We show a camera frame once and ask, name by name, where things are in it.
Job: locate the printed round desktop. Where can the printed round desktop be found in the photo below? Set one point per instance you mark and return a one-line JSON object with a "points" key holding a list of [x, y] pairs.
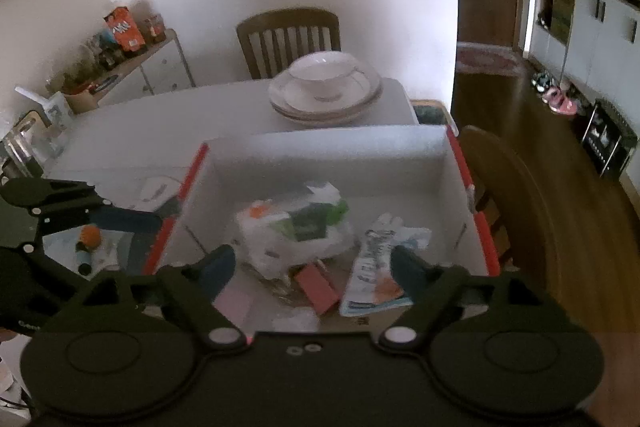
{"points": [[150, 132]]}

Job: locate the small jar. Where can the small jar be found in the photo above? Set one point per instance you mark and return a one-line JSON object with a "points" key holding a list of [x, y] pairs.
{"points": [[155, 28]]}

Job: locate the wooden round-back chair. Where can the wooden round-back chair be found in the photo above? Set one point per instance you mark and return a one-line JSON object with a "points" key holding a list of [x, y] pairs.
{"points": [[515, 187]]}

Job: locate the clear glass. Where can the clear glass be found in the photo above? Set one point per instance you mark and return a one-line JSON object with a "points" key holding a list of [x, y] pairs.
{"points": [[20, 149]]}

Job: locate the printed wrapper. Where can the printed wrapper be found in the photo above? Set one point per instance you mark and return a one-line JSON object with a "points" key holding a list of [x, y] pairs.
{"points": [[372, 267]]}

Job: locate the white side cabinet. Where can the white side cabinet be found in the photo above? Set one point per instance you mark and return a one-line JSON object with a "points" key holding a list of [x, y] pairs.
{"points": [[160, 72]]}

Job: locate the white drink carton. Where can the white drink carton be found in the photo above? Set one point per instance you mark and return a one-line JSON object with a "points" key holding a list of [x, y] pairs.
{"points": [[55, 109]]}

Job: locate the stack of white plates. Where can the stack of white plates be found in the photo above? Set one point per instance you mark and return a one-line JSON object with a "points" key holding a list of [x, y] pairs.
{"points": [[370, 84]]}

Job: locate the white plastic wrap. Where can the white plastic wrap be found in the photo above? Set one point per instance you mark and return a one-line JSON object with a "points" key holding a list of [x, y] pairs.
{"points": [[295, 321]]}

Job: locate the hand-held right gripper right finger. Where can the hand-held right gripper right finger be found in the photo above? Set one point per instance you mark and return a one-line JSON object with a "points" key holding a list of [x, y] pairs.
{"points": [[407, 269]]}

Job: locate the white plate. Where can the white plate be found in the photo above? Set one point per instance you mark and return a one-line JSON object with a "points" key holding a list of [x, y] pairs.
{"points": [[325, 121]]}

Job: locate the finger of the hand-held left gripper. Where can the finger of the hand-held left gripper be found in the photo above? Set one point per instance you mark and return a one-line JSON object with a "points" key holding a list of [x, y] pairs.
{"points": [[130, 220]]}

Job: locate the dark bottle with blue label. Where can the dark bottle with blue label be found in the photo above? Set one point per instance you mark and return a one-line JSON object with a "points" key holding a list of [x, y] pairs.
{"points": [[83, 259]]}

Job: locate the red storage box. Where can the red storage box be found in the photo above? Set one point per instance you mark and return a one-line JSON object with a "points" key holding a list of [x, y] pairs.
{"points": [[325, 152]]}

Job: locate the small red carton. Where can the small red carton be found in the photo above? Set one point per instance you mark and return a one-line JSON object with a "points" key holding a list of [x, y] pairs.
{"points": [[315, 289]]}

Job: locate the pink shoes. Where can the pink shoes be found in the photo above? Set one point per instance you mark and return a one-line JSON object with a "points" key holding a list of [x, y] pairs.
{"points": [[562, 102]]}

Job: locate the pink square box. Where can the pink square box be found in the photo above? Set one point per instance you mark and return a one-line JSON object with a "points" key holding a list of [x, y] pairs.
{"points": [[235, 304]]}

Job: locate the wooden slat-back chair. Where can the wooden slat-back chair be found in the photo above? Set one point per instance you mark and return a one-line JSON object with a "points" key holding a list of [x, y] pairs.
{"points": [[287, 39]]}

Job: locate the white bowl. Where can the white bowl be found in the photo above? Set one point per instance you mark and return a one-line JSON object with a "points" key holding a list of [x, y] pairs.
{"points": [[322, 74]]}

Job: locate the orange fruit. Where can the orange fruit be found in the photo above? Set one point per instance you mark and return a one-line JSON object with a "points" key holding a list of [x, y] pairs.
{"points": [[90, 237]]}

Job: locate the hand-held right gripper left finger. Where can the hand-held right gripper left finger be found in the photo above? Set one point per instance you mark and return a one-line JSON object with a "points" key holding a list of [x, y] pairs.
{"points": [[220, 264]]}

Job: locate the orange snack bag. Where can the orange snack bag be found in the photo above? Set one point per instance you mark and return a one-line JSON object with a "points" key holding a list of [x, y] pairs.
{"points": [[125, 31]]}

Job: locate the black floor basket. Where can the black floor basket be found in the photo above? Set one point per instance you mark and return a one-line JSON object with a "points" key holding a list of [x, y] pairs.
{"points": [[607, 139]]}

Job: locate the white bag with green print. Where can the white bag with green print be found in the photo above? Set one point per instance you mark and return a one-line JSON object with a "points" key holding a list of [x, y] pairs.
{"points": [[265, 232]]}

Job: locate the patterned floor rug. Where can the patterned floor rug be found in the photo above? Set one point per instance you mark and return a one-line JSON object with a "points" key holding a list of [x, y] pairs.
{"points": [[485, 61]]}

